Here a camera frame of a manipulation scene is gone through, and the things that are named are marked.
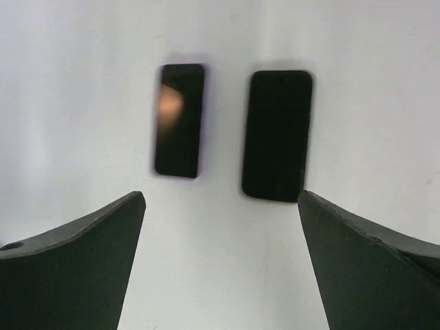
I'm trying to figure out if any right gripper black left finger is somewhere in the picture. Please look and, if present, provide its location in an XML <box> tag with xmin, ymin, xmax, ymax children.
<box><xmin>1</xmin><ymin>191</ymin><xmax>146</xmax><ymax>329</ymax></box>

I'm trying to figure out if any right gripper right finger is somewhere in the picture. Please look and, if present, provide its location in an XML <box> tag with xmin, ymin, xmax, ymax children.
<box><xmin>298</xmin><ymin>190</ymin><xmax>439</xmax><ymax>329</ymax></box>

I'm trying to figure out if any black phone case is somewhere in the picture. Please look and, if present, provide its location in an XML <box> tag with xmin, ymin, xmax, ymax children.
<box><xmin>240</xmin><ymin>69</ymin><xmax>314</xmax><ymax>204</ymax></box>

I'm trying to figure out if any black smartphone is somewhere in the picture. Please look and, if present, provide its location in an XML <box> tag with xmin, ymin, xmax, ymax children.
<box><xmin>154</xmin><ymin>63</ymin><xmax>206</xmax><ymax>179</ymax></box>
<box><xmin>242</xmin><ymin>71</ymin><xmax>312</xmax><ymax>202</ymax></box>

